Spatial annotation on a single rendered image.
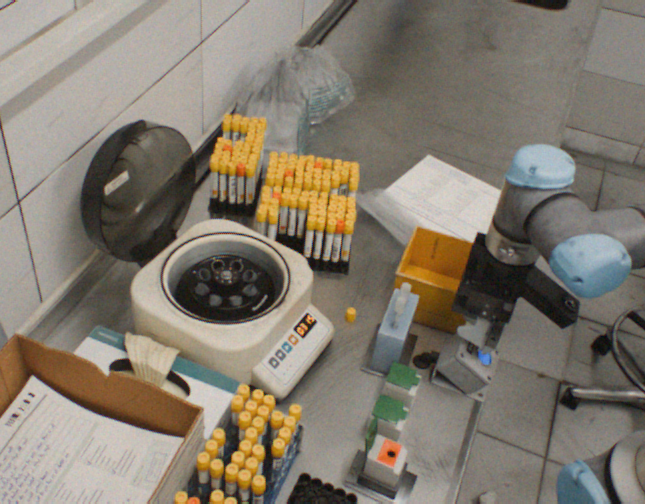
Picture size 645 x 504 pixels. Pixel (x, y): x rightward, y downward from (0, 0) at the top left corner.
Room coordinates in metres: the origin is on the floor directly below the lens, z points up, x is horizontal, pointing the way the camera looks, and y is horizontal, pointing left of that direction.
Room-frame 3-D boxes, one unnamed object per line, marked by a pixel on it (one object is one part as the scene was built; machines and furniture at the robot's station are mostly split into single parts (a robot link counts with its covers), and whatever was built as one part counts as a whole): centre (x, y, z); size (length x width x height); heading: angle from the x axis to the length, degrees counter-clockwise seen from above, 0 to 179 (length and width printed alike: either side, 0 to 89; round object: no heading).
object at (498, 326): (0.75, -0.28, 1.04); 0.05 x 0.02 x 0.09; 163
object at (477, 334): (0.76, -0.26, 0.99); 0.06 x 0.03 x 0.09; 73
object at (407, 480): (0.57, -0.13, 0.89); 0.09 x 0.05 x 0.04; 71
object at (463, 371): (0.78, -0.24, 0.92); 0.13 x 0.07 x 0.08; 73
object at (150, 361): (0.66, 0.20, 0.92); 0.24 x 0.12 x 0.10; 73
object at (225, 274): (0.82, 0.13, 0.97); 0.15 x 0.15 x 0.07
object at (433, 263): (0.94, -0.22, 0.93); 0.13 x 0.13 x 0.10; 75
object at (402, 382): (0.71, -0.16, 0.91); 0.05 x 0.04 x 0.07; 73
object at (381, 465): (0.57, -0.13, 0.92); 0.05 x 0.04 x 0.06; 71
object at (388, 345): (0.80, -0.15, 0.92); 0.10 x 0.07 x 0.10; 165
